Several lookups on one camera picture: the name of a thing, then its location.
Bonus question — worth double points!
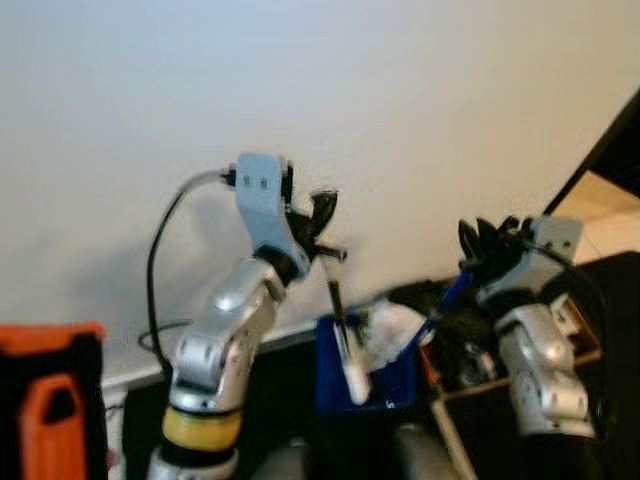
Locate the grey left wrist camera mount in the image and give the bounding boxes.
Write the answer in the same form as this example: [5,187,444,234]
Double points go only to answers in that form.
[234,151,297,258]

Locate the brown cardboard box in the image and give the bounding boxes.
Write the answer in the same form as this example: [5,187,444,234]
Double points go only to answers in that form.
[418,288,607,403]

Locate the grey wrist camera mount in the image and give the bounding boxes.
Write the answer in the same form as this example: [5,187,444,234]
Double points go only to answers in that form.
[234,151,297,258]
[512,214,585,303]

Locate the black door leaf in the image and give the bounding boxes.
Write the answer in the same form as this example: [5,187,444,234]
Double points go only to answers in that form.
[597,118,640,199]

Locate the grey left robot leg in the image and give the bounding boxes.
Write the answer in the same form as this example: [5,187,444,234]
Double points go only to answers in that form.
[245,437,312,480]

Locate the grey robot leg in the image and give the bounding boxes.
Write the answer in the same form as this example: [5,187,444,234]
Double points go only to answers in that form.
[245,437,312,480]
[389,424,453,480]

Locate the grey right robot leg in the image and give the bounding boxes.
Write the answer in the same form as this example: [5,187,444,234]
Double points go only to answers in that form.
[389,424,453,480]

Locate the black and white hand brush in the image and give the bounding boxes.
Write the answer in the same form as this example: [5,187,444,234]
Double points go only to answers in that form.
[321,249,374,407]

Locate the white baseboard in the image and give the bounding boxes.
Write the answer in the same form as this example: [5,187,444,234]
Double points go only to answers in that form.
[100,320,326,397]

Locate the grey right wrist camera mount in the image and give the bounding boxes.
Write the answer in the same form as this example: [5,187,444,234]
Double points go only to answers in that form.
[512,214,585,303]

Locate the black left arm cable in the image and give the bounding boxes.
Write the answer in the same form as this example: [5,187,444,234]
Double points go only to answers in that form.
[146,167,237,383]

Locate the crumpled white paper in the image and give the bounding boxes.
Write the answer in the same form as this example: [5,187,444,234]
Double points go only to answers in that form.
[358,303,427,363]

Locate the black tangled cables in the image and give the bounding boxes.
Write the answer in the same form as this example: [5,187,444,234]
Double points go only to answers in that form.
[428,300,506,391]

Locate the orange and black case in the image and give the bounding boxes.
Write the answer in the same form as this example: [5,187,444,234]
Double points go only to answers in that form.
[0,321,110,480]

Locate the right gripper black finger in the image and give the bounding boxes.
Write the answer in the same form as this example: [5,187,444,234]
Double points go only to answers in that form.
[484,214,523,253]
[457,219,488,269]

